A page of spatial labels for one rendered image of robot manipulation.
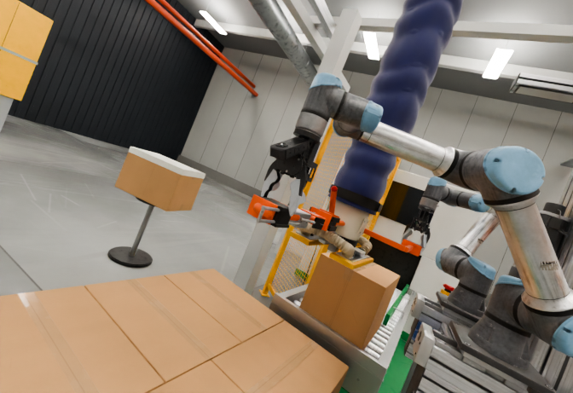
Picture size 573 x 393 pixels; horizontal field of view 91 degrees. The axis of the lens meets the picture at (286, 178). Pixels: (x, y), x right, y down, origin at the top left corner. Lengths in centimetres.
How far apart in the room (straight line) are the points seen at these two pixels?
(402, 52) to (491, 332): 101
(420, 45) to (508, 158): 64
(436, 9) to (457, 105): 998
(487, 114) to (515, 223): 1048
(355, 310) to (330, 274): 23
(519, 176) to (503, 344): 51
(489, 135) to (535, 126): 119
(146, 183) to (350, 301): 200
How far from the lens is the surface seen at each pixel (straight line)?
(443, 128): 1101
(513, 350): 112
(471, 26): 346
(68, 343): 124
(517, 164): 85
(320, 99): 71
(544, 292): 97
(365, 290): 169
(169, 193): 268
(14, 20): 779
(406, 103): 123
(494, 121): 1129
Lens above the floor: 129
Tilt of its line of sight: level
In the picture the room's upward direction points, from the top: 22 degrees clockwise
